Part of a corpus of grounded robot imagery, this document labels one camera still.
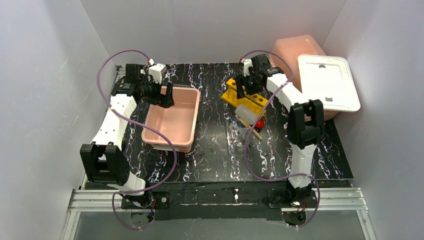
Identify white plastic bottle red cap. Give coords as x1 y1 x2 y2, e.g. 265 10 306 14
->
235 104 266 130

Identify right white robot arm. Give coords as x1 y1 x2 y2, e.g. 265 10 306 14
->
235 51 325 202

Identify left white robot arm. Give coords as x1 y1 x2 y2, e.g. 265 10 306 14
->
80 63 175 196

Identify yellow test tube rack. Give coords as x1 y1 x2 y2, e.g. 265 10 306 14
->
220 78 268 115

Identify open pink plastic bin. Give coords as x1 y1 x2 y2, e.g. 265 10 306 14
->
144 86 201 153

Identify blue capped small vials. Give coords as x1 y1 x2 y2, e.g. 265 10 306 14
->
232 116 243 128

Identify large pink storage box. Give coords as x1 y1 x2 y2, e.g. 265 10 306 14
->
268 34 340 121

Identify wooden test tube clamp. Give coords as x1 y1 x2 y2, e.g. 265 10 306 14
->
235 115 263 141

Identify clear plastic funnel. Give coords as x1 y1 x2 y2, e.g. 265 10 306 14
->
228 124 249 145

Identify clear glass beaker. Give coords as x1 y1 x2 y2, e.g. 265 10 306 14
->
233 138 246 154

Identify white box lid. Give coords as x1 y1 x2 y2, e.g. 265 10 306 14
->
297 54 361 112

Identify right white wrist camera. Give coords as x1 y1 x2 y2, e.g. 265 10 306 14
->
241 58 253 77

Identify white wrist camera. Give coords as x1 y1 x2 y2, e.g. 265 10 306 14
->
241 58 253 77
148 63 167 85

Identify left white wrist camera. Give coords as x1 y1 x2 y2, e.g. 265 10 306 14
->
148 63 167 85

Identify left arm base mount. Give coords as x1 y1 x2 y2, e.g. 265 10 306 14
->
120 191 171 229

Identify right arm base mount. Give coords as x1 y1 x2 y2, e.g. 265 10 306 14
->
264 189 321 228

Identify aluminium frame rail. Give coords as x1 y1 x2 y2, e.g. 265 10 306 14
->
62 185 376 240

